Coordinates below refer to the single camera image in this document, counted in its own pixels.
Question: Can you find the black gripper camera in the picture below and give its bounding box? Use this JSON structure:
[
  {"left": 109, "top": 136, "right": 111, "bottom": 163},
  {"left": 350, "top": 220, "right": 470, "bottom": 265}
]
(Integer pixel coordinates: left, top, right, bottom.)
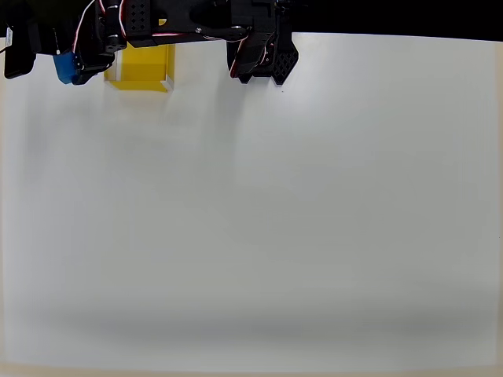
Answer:
[{"left": 2, "top": 15, "right": 39, "bottom": 80}]

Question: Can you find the yellow box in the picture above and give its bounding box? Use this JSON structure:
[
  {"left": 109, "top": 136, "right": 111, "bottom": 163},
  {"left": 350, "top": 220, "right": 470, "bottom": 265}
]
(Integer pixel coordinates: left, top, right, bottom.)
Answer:
[{"left": 103, "top": 18, "right": 176, "bottom": 94}]

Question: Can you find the blue block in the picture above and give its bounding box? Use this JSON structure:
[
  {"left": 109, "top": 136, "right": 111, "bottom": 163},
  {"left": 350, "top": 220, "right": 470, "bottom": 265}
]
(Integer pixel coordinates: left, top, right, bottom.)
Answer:
[{"left": 53, "top": 49, "right": 82, "bottom": 86}]

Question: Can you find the red white servo cable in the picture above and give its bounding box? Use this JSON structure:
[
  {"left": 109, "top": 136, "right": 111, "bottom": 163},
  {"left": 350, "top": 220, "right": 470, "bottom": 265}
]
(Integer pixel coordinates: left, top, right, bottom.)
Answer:
[
  {"left": 72, "top": 0, "right": 99, "bottom": 54},
  {"left": 151, "top": 24, "right": 252, "bottom": 40},
  {"left": 229, "top": 30, "right": 278, "bottom": 79}
]

